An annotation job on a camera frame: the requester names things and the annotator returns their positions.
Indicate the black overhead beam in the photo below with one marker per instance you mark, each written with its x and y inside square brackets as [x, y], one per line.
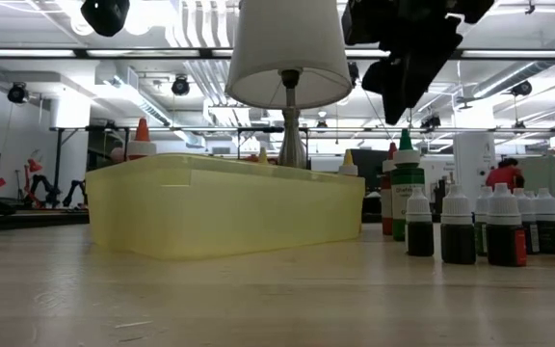
[162, 53]

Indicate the large dark-red bottle red cap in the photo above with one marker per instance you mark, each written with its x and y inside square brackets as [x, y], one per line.
[387, 202]

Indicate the yellow translucent plastic bin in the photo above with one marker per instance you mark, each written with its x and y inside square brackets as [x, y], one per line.
[219, 212]

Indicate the white lamp shade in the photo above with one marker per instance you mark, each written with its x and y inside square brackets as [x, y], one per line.
[287, 48]

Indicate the large orange bottle yellow cap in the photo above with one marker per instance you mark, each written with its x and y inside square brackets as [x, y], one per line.
[263, 158]

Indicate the red black background robot arm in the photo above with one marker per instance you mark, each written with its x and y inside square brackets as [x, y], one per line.
[41, 185]

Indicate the small dark dropper bottle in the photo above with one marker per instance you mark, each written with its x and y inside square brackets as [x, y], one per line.
[529, 208]
[547, 236]
[419, 236]
[457, 241]
[504, 241]

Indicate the large green bottle green cap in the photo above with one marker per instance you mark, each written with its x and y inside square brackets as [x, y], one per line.
[405, 183]

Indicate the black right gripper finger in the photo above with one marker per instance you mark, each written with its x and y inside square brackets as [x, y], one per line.
[417, 67]
[376, 77]

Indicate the black ceiling camera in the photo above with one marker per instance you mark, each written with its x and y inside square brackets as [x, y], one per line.
[521, 88]
[17, 92]
[180, 86]

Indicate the person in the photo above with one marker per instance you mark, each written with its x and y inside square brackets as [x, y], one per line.
[501, 176]

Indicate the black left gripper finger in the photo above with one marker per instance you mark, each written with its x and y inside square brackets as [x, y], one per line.
[105, 14]

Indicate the black aluminium table frame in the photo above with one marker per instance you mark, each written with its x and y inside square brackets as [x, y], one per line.
[27, 221]

